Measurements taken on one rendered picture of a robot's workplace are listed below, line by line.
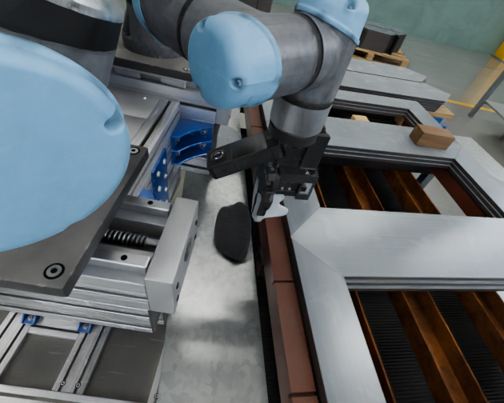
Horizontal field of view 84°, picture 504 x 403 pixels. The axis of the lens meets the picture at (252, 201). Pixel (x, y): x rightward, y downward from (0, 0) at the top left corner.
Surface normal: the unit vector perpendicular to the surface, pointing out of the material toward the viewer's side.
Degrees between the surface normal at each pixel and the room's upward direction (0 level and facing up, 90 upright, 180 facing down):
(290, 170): 0
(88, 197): 97
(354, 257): 0
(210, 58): 90
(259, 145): 29
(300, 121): 90
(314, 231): 0
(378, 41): 90
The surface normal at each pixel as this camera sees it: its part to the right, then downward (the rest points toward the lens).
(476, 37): -0.08, 0.71
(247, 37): 0.52, -0.14
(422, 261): 0.18, -0.68
